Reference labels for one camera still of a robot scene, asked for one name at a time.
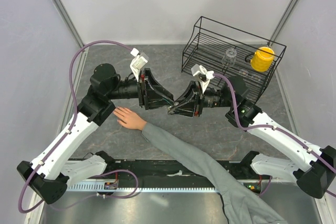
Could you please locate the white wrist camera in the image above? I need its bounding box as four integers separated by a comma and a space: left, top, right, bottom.
130, 48, 149, 81
191, 64, 214, 93

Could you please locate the grey sleeved forearm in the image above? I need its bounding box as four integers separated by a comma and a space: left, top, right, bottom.
142, 123, 287, 223

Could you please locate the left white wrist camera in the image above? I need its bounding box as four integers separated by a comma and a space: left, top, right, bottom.
130, 48, 149, 81

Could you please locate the yellow mug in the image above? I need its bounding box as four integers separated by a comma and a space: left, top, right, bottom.
244, 46, 275, 72

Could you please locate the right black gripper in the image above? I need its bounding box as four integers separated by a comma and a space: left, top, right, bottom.
168, 80, 235, 118

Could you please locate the glitter nail polish bottle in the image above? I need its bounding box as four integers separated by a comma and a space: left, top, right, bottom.
167, 104, 178, 115

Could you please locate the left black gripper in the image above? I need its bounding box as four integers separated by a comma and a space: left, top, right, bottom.
107, 68, 174, 110

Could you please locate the black wire rack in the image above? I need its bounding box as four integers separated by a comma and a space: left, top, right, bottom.
181, 16, 287, 102

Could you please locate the clear glass cup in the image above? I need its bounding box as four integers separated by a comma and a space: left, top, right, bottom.
222, 48, 237, 67

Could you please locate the white slotted cable duct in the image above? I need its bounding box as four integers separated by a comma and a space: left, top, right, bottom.
67, 180, 218, 193

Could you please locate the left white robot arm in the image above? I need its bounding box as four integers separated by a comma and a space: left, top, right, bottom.
17, 63, 174, 204

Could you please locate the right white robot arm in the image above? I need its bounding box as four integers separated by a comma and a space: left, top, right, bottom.
168, 74, 335, 199

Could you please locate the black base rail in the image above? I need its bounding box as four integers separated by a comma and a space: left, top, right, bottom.
104, 159, 269, 190

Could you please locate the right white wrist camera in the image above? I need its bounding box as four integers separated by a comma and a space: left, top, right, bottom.
191, 64, 214, 93

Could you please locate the person's bare hand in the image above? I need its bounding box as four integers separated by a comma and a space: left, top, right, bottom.
113, 107, 146, 131

